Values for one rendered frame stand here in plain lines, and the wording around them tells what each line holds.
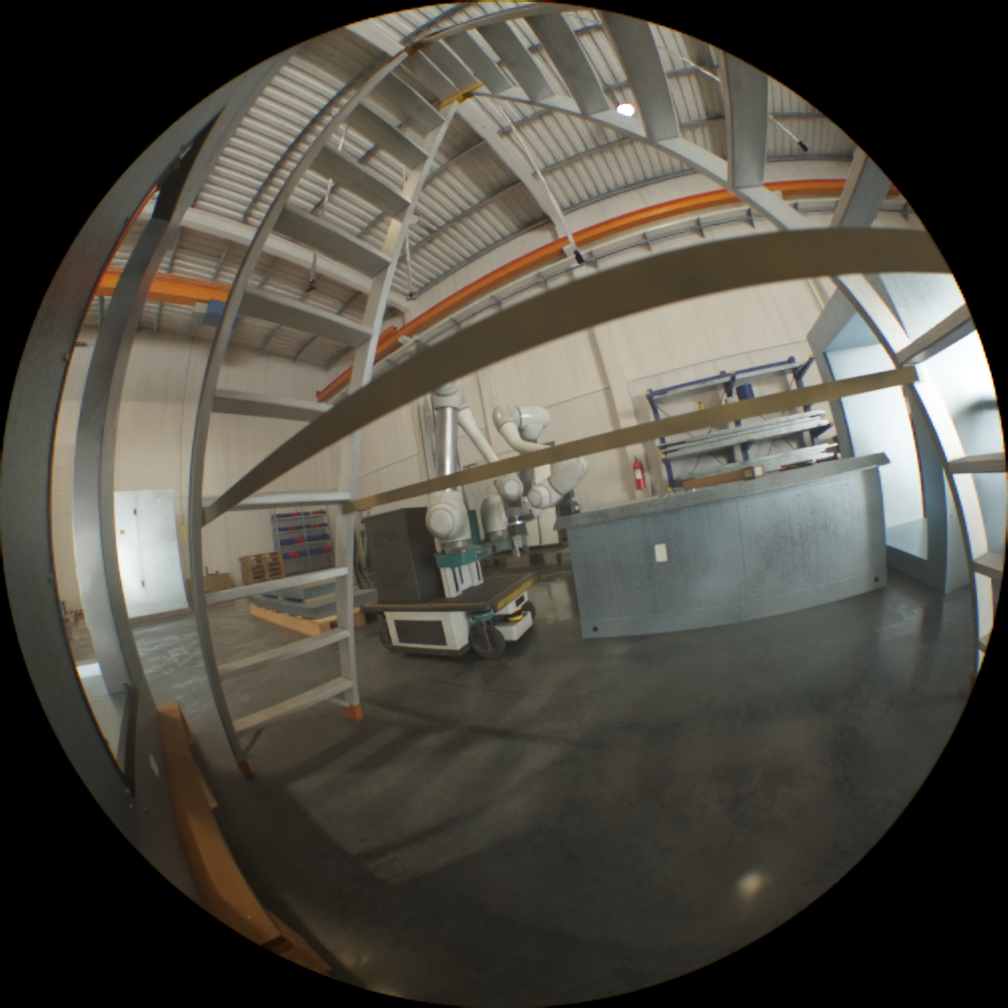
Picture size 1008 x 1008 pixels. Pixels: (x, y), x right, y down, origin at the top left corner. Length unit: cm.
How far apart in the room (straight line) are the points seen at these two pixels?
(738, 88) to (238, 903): 145
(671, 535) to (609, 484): 496
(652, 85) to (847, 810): 145
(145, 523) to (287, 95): 772
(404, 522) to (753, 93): 200
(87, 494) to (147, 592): 538
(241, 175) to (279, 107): 175
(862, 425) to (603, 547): 206
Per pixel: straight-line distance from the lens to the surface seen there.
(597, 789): 93
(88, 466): 127
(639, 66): 86
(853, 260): 22
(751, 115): 75
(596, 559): 167
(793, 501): 171
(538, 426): 185
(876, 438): 280
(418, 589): 185
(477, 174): 854
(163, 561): 655
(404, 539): 184
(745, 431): 558
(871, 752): 104
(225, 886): 79
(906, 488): 295
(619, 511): 156
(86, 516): 124
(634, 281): 18
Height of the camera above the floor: 69
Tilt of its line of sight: 2 degrees up
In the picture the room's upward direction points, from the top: 10 degrees counter-clockwise
